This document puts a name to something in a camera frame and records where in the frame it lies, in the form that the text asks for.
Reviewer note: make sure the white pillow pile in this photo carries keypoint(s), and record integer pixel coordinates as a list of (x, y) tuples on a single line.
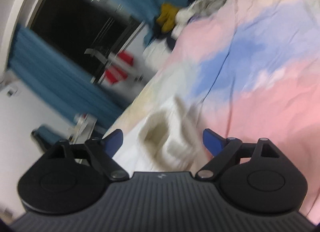
[(161, 45)]

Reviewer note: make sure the dark window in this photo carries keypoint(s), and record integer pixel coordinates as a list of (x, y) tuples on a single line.
[(73, 26)]

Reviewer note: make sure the white desk with drawers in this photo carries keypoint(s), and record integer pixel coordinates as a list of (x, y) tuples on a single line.
[(86, 127)]

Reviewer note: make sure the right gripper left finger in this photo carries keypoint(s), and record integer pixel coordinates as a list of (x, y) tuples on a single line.
[(92, 161)]

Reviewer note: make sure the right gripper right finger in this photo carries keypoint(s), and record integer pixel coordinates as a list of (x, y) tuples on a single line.
[(232, 160)]

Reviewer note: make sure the white sweatshirt with black stripe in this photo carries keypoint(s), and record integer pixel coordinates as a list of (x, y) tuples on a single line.
[(166, 140)]

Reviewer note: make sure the mustard yellow garment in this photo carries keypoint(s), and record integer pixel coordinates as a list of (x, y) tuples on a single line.
[(166, 20)]

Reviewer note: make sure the blue curtain left of window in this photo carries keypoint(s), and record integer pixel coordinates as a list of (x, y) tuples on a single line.
[(60, 82)]

